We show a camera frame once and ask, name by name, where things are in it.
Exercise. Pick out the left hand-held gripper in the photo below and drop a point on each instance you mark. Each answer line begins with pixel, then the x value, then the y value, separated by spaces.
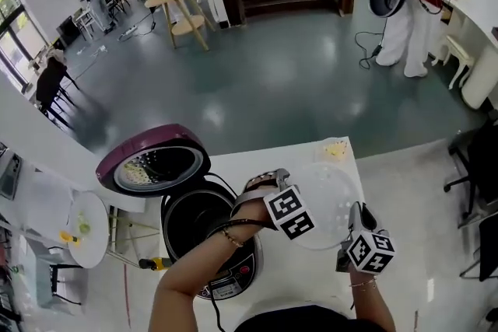
pixel 290 212

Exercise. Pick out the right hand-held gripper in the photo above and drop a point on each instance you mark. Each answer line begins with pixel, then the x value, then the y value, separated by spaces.
pixel 369 250

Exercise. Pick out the white perforated steamer tray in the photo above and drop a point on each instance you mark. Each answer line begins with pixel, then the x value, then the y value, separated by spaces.
pixel 323 206

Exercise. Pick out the person's left forearm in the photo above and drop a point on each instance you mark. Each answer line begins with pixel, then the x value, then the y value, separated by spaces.
pixel 186 276

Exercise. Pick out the person's right forearm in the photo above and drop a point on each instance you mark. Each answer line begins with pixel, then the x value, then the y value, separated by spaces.
pixel 369 303

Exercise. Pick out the person's left hand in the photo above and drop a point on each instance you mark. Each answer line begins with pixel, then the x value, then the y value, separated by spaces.
pixel 260 182

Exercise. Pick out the white bowl with yellow food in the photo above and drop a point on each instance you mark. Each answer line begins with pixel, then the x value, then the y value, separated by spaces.
pixel 330 151

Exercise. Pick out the person's black shirt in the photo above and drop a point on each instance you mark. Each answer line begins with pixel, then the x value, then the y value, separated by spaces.
pixel 311 319

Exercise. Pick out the person's white trousers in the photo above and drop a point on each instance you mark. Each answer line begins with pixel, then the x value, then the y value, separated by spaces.
pixel 280 305

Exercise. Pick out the black office chair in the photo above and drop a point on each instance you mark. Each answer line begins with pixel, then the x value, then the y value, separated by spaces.
pixel 478 175

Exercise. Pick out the dark red rice cooker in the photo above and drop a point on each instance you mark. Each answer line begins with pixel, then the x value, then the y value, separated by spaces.
pixel 155 144

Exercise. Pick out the yellow oil bottle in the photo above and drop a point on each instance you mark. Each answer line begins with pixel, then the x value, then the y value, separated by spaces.
pixel 157 263

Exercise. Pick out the white stool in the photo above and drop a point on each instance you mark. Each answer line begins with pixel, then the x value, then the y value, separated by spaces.
pixel 459 54

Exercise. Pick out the white round side table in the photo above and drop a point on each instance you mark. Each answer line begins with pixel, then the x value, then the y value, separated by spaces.
pixel 93 245

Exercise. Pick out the green glass jar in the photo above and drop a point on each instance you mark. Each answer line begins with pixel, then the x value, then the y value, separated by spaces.
pixel 84 223

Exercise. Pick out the white power strip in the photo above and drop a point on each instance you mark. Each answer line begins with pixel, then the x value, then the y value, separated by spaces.
pixel 127 33

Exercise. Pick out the small yellow bottle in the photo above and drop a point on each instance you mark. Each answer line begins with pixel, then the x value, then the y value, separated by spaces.
pixel 69 238

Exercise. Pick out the black chair with coat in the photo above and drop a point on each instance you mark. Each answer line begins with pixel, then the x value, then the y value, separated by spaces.
pixel 50 81

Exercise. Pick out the bench with pale cloth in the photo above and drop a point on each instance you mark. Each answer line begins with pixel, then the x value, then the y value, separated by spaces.
pixel 43 268

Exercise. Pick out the silver toaster oven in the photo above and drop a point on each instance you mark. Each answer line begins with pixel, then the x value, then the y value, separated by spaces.
pixel 9 177

